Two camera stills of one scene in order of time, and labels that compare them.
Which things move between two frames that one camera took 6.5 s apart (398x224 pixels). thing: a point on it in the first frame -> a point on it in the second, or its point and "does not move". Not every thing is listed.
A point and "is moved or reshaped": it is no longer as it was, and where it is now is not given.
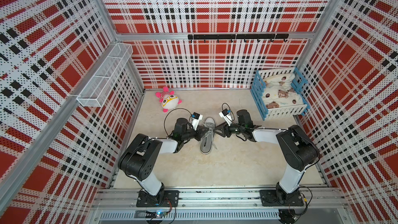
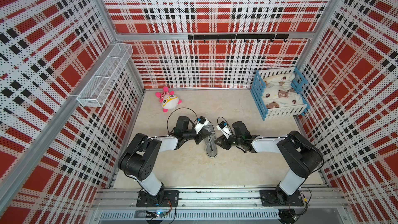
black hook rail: x=239 y=37 does not move
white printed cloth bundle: x=278 y=92 does not move
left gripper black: x=200 y=133 does not move
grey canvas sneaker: x=207 y=143 is moved or reshaped
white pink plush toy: x=168 y=99 does not move
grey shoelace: x=207 y=133 is moved or reshaped
